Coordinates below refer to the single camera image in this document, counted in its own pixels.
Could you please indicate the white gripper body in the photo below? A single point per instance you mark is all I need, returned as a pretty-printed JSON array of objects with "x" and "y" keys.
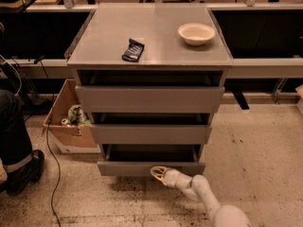
[{"x": 171, "y": 178}]

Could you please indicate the grey bottom drawer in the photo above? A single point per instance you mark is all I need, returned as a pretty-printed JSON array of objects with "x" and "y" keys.
[{"x": 139, "y": 167}]

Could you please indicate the grey drawer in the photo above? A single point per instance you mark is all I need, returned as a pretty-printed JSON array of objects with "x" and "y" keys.
[
  {"x": 139, "y": 167},
  {"x": 151, "y": 128},
  {"x": 159, "y": 92}
]

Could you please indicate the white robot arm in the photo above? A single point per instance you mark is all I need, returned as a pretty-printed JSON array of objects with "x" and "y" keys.
[{"x": 197, "y": 188}]

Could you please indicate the grey middle drawer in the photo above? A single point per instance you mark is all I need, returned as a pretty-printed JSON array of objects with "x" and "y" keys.
[{"x": 151, "y": 128}]

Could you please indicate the grey drawer cabinet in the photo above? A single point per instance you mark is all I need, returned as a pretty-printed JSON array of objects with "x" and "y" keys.
[{"x": 150, "y": 96}]

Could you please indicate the grey top drawer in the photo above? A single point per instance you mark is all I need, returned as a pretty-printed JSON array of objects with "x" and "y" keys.
[{"x": 159, "y": 92}]

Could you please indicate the crumpled green white wrapper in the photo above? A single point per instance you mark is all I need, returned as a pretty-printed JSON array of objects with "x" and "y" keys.
[{"x": 75, "y": 117}]

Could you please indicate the brown cardboard box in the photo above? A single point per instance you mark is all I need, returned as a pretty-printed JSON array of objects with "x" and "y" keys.
[{"x": 69, "y": 137}]

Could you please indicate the dark blue snack packet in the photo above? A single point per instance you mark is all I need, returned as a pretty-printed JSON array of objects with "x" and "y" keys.
[{"x": 134, "y": 51}]

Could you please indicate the white paper bowl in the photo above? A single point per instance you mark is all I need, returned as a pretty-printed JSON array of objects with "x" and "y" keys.
[{"x": 196, "y": 34}]

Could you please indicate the black shoe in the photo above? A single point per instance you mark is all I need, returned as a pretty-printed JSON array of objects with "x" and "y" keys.
[{"x": 30, "y": 172}]

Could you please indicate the dark trouser leg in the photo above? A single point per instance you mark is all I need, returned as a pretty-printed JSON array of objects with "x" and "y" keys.
[{"x": 15, "y": 145}]

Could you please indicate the black table bracket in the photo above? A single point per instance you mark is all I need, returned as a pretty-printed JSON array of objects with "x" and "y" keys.
[{"x": 238, "y": 95}]

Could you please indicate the grey workbench frame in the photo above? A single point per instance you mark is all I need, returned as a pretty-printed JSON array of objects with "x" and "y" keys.
[{"x": 262, "y": 67}]

